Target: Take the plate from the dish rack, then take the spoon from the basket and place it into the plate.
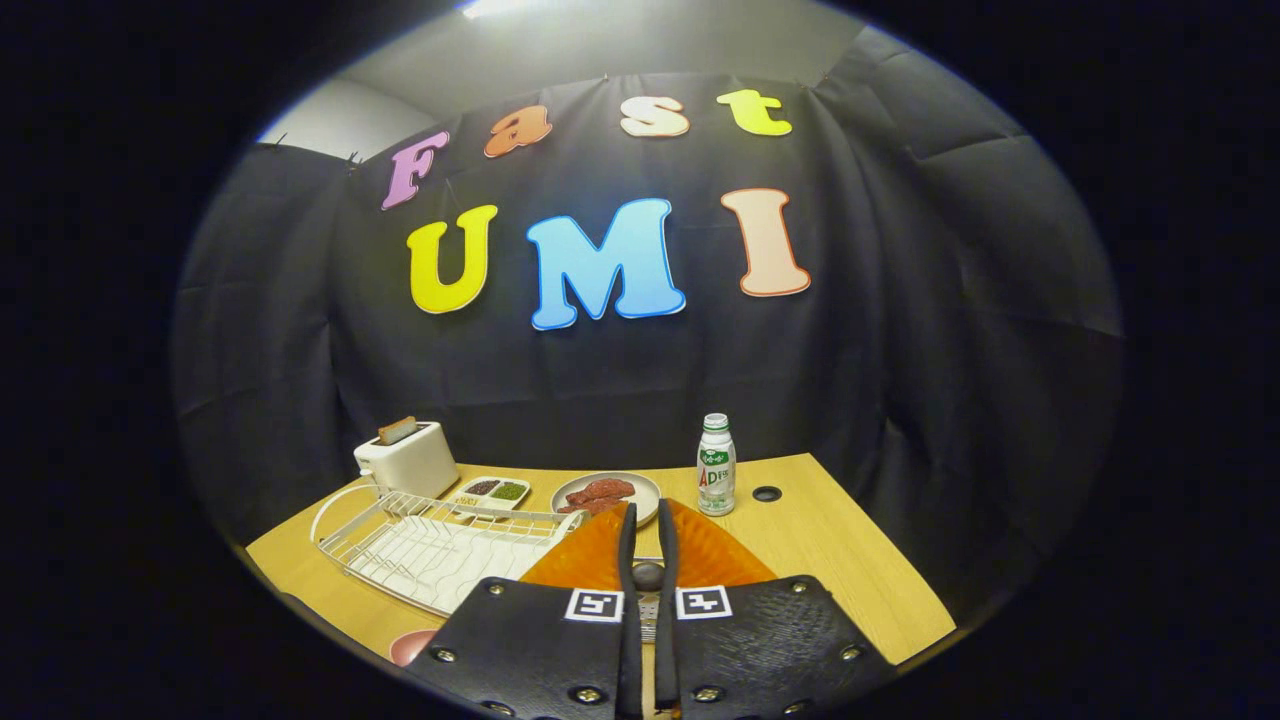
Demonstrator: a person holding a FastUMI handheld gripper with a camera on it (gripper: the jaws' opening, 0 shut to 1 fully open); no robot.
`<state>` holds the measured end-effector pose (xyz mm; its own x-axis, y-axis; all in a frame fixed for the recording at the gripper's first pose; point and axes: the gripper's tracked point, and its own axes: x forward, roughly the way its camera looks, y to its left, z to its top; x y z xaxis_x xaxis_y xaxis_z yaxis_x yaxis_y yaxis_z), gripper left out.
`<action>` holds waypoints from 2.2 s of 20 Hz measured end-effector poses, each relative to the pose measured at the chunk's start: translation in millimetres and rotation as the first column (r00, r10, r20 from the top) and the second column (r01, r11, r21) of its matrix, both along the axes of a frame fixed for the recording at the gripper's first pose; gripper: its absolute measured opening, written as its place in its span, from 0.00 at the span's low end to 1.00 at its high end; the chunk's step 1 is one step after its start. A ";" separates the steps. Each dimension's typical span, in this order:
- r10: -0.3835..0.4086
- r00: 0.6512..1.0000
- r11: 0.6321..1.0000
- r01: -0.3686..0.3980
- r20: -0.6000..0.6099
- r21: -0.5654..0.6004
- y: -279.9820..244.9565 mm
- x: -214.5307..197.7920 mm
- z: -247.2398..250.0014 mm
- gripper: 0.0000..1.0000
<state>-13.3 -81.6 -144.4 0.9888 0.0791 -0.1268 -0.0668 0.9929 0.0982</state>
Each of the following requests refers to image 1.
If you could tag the red meat piece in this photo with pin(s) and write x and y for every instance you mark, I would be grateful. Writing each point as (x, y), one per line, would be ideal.
(605, 490)
(590, 506)

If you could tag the white toaster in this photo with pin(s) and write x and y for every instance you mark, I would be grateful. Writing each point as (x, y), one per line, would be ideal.
(410, 468)

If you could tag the small white drink bottle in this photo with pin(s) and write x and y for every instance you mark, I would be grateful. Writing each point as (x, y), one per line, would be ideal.
(716, 475)

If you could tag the grey plate with meat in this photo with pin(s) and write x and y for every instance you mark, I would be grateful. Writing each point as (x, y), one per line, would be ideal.
(645, 492)

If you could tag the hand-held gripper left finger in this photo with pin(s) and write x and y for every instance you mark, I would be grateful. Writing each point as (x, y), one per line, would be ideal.
(530, 650)

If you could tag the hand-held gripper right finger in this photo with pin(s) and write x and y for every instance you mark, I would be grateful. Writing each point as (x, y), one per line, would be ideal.
(760, 650)

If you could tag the pink plate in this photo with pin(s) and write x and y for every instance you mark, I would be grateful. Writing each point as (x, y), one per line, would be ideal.
(410, 648)

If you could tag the brown toast slice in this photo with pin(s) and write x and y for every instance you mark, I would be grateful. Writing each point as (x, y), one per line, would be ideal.
(398, 431)

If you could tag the white compartment snack tray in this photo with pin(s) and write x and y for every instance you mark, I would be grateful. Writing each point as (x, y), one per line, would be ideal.
(490, 502)

